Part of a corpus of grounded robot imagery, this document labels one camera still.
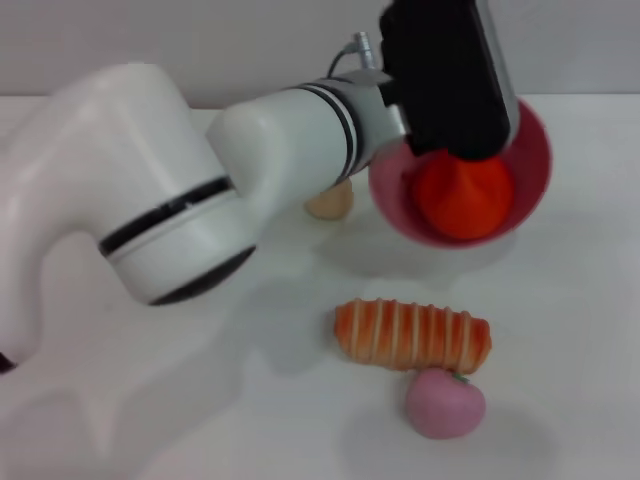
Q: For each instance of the pink plastic bowl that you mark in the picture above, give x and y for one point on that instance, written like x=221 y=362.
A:
x=395 y=200

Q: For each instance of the orange toy fruit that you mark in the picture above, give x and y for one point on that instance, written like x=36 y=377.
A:
x=465 y=200

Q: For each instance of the beige toy ball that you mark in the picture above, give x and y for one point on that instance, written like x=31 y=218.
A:
x=332 y=205

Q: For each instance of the orange striped toy bread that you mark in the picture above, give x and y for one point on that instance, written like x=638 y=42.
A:
x=415 y=335

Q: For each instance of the pink toy peach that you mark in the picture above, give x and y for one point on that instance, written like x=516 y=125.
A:
x=445 y=405

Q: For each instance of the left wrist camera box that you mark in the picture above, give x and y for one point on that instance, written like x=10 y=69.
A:
x=445 y=75

